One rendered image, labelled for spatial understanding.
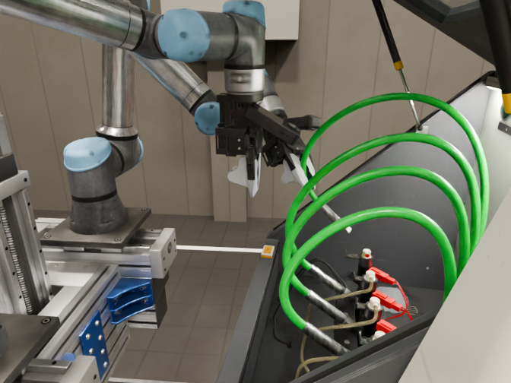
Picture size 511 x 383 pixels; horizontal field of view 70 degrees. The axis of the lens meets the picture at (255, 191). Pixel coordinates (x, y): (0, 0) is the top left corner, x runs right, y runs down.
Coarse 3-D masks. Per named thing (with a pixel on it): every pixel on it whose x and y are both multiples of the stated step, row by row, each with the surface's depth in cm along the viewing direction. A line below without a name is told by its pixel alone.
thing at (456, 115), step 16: (384, 96) 71; (400, 96) 69; (416, 96) 68; (448, 112) 66; (320, 128) 80; (464, 128) 65; (480, 144) 65; (304, 160) 85; (480, 160) 65; (480, 176) 66
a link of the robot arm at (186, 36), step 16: (176, 16) 54; (192, 16) 55; (208, 16) 57; (224, 16) 60; (160, 32) 57; (176, 32) 54; (192, 32) 55; (208, 32) 56; (224, 32) 58; (160, 48) 62; (176, 48) 55; (192, 48) 56; (208, 48) 58; (224, 48) 60
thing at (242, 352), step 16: (272, 240) 113; (272, 256) 104; (256, 272) 97; (272, 272) 103; (256, 288) 90; (272, 288) 106; (256, 304) 85; (240, 320) 80; (256, 320) 80; (240, 336) 76; (256, 336) 82; (240, 352) 72; (256, 352) 84; (224, 368) 68; (240, 368) 68
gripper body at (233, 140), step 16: (224, 96) 69; (240, 96) 66; (256, 96) 67; (224, 112) 70; (240, 112) 70; (224, 128) 69; (240, 128) 69; (256, 128) 70; (224, 144) 72; (240, 144) 70; (256, 144) 69
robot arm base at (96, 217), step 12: (72, 204) 99; (84, 204) 96; (96, 204) 97; (108, 204) 99; (120, 204) 103; (72, 216) 100; (84, 216) 97; (96, 216) 97; (108, 216) 99; (120, 216) 102; (72, 228) 99; (84, 228) 97; (96, 228) 97; (108, 228) 99
